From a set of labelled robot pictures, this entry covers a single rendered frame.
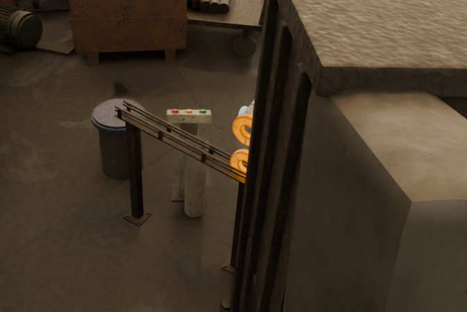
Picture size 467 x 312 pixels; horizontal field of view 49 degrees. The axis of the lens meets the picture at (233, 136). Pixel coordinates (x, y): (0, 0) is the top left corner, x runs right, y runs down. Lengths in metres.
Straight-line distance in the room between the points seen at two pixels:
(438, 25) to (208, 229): 2.07
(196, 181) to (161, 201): 0.38
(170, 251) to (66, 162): 1.00
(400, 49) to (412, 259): 0.46
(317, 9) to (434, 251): 0.62
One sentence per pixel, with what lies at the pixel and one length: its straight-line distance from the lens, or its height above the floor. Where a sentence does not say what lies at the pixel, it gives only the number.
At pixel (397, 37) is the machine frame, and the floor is 1.76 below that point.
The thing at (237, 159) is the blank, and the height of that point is 0.73.
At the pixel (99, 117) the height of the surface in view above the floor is 0.43.
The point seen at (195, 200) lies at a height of 0.14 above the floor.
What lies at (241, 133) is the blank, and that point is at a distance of 2.18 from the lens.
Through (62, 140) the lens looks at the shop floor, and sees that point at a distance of 3.65.
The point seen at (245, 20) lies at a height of 0.33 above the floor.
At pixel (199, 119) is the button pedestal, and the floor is 0.59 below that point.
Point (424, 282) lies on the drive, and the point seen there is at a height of 1.66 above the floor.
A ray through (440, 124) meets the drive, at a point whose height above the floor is 1.74.
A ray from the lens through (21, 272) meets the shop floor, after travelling 2.88.
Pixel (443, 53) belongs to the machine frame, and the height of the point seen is 1.76.
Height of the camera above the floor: 2.19
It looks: 37 degrees down
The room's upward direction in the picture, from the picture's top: 5 degrees clockwise
